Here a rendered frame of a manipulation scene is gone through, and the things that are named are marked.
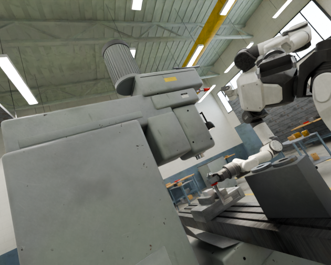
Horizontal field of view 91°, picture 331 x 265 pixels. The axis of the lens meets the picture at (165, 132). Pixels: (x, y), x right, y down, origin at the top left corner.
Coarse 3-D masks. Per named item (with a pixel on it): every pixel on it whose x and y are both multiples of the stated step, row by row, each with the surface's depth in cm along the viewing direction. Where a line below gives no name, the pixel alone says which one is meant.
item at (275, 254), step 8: (272, 256) 78; (280, 256) 79; (288, 256) 80; (264, 264) 75; (272, 264) 76; (280, 264) 77; (288, 264) 78; (296, 264) 80; (304, 264) 81; (312, 264) 82; (320, 264) 84
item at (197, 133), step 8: (192, 104) 107; (176, 112) 100; (184, 112) 102; (192, 112) 104; (184, 120) 99; (192, 120) 101; (200, 120) 103; (184, 128) 97; (192, 128) 99; (200, 128) 101; (192, 136) 97; (200, 136) 99; (208, 136) 101; (192, 144) 95; (200, 144) 96; (208, 144) 98; (192, 152) 94; (200, 152) 99
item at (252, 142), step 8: (240, 128) 652; (248, 128) 631; (240, 136) 656; (248, 136) 635; (256, 136) 614; (248, 144) 638; (256, 144) 617; (256, 152) 621; (280, 152) 589; (216, 160) 543; (224, 160) 557; (272, 160) 587; (200, 168) 554; (208, 168) 521; (216, 168) 529; (208, 184) 540; (216, 184) 507; (224, 184) 516; (232, 184) 528
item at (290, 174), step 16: (288, 160) 60; (304, 160) 60; (256, 176) 68; (272, 176) 63; (288, 176) 59; (304, 176) 55; (320, 176) 60; (256, 192) 70; (272, 192) 65; (288, 192) 60; (304, 192) 56; (320, 192) 55; (272, 208) 66; (288, 208) 61; (304, 208) 57; (320, 208) 53
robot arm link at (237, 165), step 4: (236, 160) 107; (240, 160) 105; (244, 160) 103; (232, 164) 102; (236, 164) 102; (240, 164) 102; (236, 168) 100; (240, 168) 102; (240, 172) 104; (244, 172) 104; (248, 172) 105; (236, 176) 105; (240, 176) 103
